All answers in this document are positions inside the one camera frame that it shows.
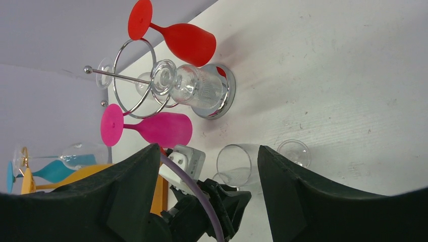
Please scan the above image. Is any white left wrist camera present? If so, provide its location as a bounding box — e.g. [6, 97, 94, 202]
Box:
[159, 145, 205, 195]

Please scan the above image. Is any blue wine glass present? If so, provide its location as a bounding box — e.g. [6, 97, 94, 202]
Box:
[7, 153, 96, 193]

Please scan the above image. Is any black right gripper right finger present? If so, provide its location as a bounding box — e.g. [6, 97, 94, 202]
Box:
[258, 146, 427, 241]

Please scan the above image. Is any yellow wine glass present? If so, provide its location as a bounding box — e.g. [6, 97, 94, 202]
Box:
[20, 163, 115, 196]

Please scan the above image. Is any clear etched goblet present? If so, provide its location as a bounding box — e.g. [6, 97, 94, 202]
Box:
[213, 144, 261, 191]

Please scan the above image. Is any silver wire glass rack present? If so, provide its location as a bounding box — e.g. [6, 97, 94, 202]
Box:
[84, 38, 237, 120]

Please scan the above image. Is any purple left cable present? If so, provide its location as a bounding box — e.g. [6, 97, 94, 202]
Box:
[159, 153, 225, 242]

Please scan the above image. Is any gold rack with wooden base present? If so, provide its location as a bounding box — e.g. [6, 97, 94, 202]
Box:
[20, 147, 169, 217]

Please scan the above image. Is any red wine glass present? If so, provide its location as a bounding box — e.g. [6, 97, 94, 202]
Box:
[128, 0, 217, 67]

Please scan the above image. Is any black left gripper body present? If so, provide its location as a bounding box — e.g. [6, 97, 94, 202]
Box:
[162, 179, 252, 241]

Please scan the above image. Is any pink wine glass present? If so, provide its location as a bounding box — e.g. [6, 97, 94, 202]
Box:
[100, 104, 193, 148]

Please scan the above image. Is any clear glass on silver rack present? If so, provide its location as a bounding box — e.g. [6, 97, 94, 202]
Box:
[150, 59, 224, 109]

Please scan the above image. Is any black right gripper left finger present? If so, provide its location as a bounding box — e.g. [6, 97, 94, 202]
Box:
[1, 144, 172, 241]

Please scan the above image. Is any clear champagne flute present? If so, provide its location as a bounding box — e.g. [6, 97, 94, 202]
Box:
[277, 139, 311, 168]

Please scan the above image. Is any clear glass back gold rack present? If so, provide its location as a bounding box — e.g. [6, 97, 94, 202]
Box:
[11, 142, 109, 175]

